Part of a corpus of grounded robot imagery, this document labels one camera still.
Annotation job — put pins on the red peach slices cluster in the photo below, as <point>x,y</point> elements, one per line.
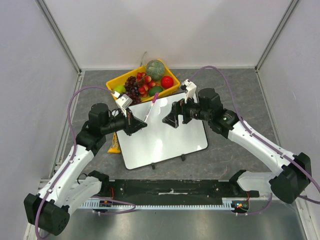
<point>145,84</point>

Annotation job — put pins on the left aluminium frame post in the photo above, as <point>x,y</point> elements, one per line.
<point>58,34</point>

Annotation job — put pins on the red apple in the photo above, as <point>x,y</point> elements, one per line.
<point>167,82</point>

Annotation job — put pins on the white marker with pink cap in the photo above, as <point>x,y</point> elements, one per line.
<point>155,97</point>

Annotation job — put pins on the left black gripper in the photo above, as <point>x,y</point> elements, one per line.
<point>132,124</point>

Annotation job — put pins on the yellow plastic tray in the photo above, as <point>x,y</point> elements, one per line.
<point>120,80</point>

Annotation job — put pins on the green avocado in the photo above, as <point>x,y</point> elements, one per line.
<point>155,89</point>

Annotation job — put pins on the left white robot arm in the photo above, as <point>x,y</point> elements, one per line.
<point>51,208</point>

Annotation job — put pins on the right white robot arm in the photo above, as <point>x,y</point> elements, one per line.
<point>289,173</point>

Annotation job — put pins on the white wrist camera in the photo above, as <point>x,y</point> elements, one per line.
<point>189,88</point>
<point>122,101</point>

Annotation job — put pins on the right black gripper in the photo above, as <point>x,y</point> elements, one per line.
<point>180,111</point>

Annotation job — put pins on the white whiteboard black frame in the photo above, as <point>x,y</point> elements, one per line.
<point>158,141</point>

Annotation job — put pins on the dark purple grape bunch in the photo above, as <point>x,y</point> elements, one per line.
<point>132,90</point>

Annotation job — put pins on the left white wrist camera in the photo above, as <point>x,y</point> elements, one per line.
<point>122,101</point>

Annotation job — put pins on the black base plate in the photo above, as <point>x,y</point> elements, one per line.
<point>173,192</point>

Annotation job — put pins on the green netted melon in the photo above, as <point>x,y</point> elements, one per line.
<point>155,69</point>

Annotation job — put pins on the yellow candy packet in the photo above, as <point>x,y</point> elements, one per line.
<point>115,147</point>

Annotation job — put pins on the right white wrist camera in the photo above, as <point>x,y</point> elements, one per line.
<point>189,88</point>

